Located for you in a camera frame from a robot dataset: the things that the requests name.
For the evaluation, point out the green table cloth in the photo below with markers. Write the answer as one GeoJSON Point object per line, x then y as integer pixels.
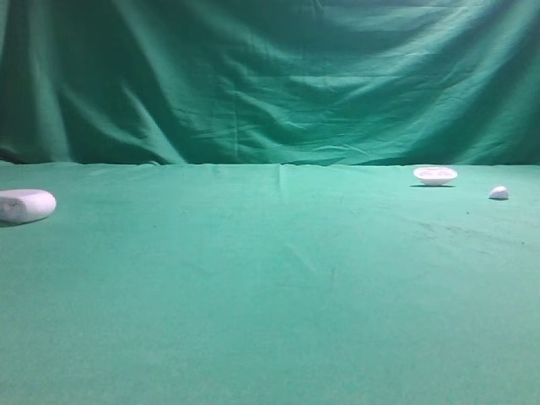
{"type": "Point", "coordinates": [271, 284]}

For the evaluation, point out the small white dish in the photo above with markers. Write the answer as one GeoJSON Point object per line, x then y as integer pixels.
{"type": "Point", "coordinates": [435, 175]}

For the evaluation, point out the white earphone case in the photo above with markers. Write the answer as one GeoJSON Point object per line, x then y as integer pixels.
{"type": "Point", "coordinates": [21, 206]}

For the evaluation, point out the small white earbud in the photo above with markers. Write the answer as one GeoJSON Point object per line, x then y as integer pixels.
{"type": "Point", "coordinates": [499, 193]}

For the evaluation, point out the green backdrop cloth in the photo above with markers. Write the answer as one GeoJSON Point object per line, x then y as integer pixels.
{"type": "Point", "coordinates": [270, 82]}

